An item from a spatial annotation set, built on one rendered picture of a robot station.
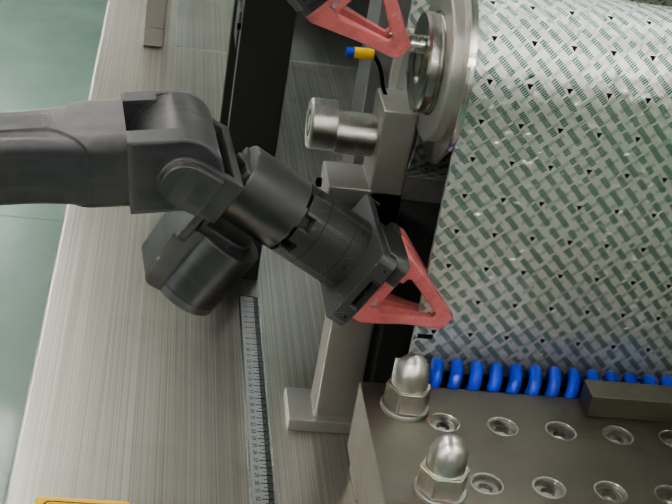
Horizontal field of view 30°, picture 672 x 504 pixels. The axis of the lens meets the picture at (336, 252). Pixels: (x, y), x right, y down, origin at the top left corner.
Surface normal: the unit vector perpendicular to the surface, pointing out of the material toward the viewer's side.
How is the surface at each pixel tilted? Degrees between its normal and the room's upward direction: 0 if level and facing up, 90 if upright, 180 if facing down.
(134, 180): 97
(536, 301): 90
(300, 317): 0
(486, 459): 0
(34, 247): 0
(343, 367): 90
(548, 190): 90
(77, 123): 11
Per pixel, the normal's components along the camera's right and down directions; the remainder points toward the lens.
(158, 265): 0.22, 0.61
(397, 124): 0.10, 0.47
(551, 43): 0.18, -0.18
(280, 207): 0.29, 0.22
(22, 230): 0.15, -0.88
